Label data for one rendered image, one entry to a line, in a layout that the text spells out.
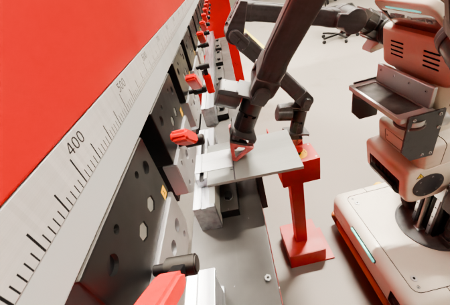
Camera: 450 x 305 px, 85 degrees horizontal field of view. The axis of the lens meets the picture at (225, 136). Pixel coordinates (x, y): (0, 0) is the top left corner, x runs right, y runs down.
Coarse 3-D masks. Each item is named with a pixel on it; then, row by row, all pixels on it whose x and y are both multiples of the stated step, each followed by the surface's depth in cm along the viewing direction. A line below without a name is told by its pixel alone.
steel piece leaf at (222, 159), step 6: (222, 150) 78; (228, 150) 77; (204, 156) 77; (210, 156) 77; (216, 156) 76; (222, 156) 75; (228, 156) 75; (204, 162) 75; (210, 162) 74; (216, 162) 74; (222, 162) 73; (228, 162) 72; (204, 168) 73; (210, 168) 72; (216, 168) 71
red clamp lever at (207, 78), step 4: (200, 64) 73; (204, 64) 73; (208, 64) 73; (196, 68) 73; (200, 68) 73; (204, 68) 73; (204, 72) 74; (204, 76) 75; (208, 76) 75; (204, 80) 76; (208, 80) 75; (208, 84) 76; (212, 84) 76; (208, 88) 77; (212, 88) 77; (208, 92) 78; (212, 92) 78
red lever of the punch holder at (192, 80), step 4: (188, 76) 47; (192, 76) 47; (196, 76) 48; (188, 80) 47; (192, 80) 47; (196, 80) 48; (200, 80) 52; (188, 84) 49; (192, 84) 49; (196, 84) 49; (200, 84) 51; (204, 84) 55; (192, 88) 52; (196, 88) 52; (200, 88) 54; (204, 88) 55; (192, 92) 55; (196, 92) 55; (200, 92) 55; (204, 92) 55
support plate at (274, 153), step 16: (224, 144) 81; (256, 144) 77; (272, 144) 75; (288, 144) 73; (240, 160) 72; (256, 160) 71; (272, 160) 69; (288, 160) 68; (208, 176) 70; (224, 176) 68; (240, 176) 67; (256, 176) 66
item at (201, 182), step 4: (204, 144) 85; (208, 144) 85; (200, 148) 82; (204, 148) 83; (200, 152) 80; (204, 152) 81; (200, 176) 72; (196, 180) 70; (200, 180) 71; (204, 180) 70; (200, 184) 71; (204, 184) 71
